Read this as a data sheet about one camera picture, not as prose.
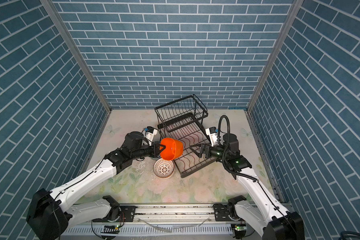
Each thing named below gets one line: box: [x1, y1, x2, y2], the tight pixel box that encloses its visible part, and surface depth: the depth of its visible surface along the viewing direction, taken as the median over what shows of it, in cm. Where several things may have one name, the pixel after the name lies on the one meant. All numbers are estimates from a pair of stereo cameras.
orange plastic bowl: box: [160, 137, 184, 161], surface depth 79 cm
